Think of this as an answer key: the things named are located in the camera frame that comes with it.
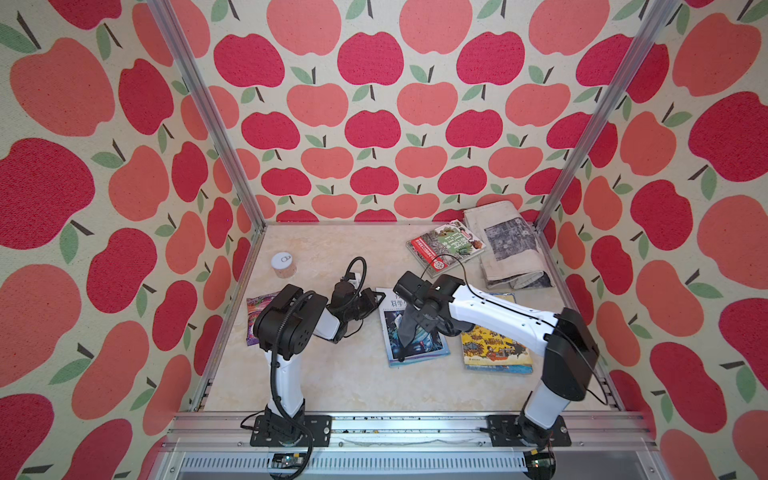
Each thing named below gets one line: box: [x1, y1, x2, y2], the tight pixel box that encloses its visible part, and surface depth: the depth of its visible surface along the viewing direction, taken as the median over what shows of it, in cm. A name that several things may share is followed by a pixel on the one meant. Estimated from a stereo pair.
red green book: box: [406, 219, 487, 278], surface depth 113 cm
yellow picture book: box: [461, 325, 533, 374], surface depth 86 cm
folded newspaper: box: [464, 200, 553, 290], surface depth 110 cm
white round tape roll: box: [271, 252, 297, 279], surface depth 105 cm
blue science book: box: [375, 288, 451, 367], surface depth 90 cm
